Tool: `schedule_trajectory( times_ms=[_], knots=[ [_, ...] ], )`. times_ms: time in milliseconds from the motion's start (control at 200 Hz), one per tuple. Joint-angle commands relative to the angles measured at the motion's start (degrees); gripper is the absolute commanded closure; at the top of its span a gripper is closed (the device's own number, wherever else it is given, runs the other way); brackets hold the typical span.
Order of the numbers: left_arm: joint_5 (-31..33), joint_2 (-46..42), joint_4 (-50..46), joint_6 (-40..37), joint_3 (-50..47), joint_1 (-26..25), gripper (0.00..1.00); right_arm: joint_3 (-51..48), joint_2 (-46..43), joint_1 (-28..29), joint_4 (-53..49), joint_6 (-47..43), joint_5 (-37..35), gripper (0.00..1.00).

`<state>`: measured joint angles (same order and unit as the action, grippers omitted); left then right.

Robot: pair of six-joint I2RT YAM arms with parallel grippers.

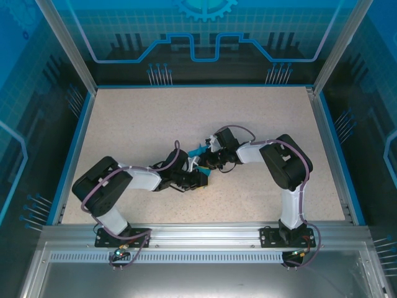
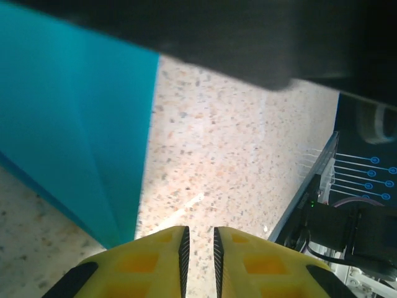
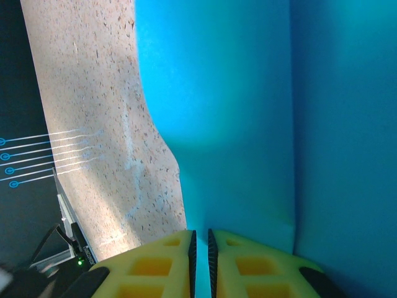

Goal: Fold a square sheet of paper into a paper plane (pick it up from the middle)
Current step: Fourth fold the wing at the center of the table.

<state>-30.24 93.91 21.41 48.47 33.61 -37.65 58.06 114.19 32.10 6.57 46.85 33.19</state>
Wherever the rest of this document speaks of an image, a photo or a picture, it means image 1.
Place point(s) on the aluminium corner post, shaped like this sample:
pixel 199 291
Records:
pixel 69 46
pixel 336 46

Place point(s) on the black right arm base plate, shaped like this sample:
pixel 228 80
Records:
pixel 266 239

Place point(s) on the aluminium frame crossbar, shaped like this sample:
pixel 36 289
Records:
pixel 204 236

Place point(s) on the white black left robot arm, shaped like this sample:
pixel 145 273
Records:
pixel 99 189

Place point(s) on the aluminium table side rail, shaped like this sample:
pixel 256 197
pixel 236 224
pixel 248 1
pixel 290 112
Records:
pixel 324 130

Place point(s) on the blue table edge strip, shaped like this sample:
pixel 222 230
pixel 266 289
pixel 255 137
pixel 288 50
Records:
pixel 355 205
pixel 74 155

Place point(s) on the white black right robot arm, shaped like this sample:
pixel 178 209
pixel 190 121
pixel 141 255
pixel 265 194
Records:
pixel 285 164

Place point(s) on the blue gear print wall panel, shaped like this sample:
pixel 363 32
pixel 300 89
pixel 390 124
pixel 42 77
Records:
pixel 198 18

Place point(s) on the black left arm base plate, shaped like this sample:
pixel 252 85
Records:
pixel 102 240

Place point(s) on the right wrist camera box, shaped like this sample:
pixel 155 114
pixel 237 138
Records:
pixel 212 144

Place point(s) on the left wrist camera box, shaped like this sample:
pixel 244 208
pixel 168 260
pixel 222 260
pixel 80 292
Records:
pixel 192 163

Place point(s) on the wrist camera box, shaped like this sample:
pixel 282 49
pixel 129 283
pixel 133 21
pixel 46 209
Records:
pixel 212 144
pixel 192 163

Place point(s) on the blue circuit print side panel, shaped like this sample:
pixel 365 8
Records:
pixel 372 124
pixel 18 124

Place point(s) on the grey metal tray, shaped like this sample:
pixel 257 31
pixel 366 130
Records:
pixel 198 282

